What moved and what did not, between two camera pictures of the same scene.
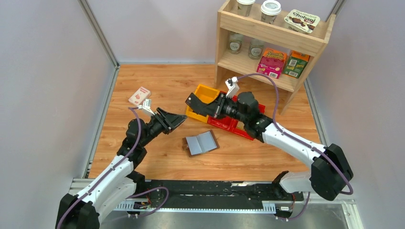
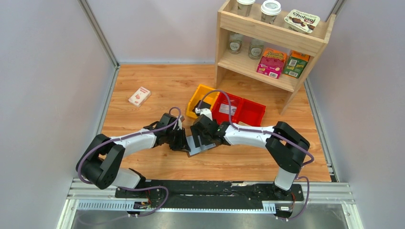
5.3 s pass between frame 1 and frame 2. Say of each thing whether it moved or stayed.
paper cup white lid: stayed
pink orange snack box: stayed
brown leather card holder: stayed
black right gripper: moved
